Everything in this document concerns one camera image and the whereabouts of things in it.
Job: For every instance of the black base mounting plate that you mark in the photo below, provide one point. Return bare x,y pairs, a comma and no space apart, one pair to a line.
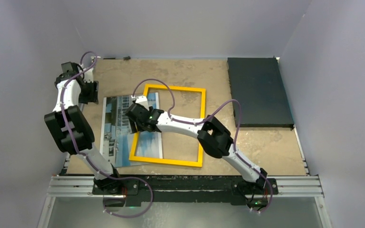
232,189

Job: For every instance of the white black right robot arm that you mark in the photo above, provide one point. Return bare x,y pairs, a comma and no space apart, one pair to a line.
213,137

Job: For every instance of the yellow picture frame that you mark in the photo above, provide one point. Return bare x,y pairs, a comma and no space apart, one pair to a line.
168,122

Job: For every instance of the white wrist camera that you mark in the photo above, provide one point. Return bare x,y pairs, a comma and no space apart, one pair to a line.
141,100
88,76

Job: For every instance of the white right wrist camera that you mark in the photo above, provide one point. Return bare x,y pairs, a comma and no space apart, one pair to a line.
141,100

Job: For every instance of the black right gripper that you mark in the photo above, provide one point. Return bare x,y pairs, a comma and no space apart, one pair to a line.
136,126

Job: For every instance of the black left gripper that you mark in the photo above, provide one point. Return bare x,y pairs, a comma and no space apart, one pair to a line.
92,97

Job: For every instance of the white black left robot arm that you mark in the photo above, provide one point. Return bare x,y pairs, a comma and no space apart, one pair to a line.
70,129

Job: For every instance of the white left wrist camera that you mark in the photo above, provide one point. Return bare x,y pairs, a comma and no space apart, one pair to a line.
88,76

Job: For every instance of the building and sky photo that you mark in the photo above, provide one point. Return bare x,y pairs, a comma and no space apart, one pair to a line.
117,137

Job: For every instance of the dark green flat box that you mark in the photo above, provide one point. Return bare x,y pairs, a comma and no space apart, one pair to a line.
257,85

